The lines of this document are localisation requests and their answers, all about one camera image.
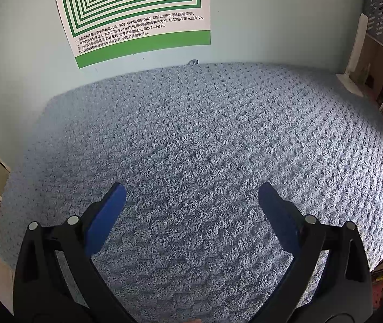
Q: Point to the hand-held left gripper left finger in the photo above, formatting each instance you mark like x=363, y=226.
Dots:
x=107, y=218

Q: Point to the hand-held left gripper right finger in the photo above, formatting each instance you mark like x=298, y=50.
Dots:
x=279, y=215

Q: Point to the blue textured blanket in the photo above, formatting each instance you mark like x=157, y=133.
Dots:
x=195, y=141

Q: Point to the wooden bookshelf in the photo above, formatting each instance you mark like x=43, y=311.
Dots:
x=378, y=53

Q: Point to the green striped wall poster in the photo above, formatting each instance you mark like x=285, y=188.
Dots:
x=127, y=0

